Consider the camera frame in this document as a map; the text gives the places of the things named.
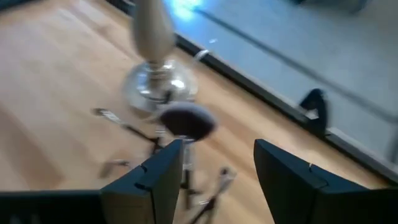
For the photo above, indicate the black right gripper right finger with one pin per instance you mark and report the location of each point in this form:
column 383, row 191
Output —
column 295, row 199

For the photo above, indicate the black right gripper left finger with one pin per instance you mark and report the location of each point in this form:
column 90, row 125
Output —
column 155, row 199

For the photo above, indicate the large fluffy powder brush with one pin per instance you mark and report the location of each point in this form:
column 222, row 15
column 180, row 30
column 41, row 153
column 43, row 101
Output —
column 186, row 121

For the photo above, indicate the silver table lamp white shade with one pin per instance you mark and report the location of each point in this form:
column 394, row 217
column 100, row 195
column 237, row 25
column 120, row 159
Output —
column 152, row 31

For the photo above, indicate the black frame clamp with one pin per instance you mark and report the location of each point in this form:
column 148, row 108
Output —
column 315, row 105

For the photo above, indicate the black aluminium table frame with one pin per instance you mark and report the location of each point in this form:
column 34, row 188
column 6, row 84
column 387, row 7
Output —
column 248, row 85

